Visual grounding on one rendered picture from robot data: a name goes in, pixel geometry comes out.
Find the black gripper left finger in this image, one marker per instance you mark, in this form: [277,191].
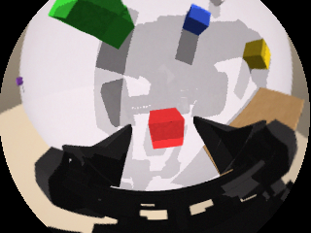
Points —
[106,157]

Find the blue cube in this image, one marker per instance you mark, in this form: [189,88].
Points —
[197,20]

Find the red block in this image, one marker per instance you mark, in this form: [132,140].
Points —
[166,128]

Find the small purple block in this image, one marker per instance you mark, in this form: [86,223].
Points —
[19,81]

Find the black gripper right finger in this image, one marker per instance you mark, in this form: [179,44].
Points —
[224,142]

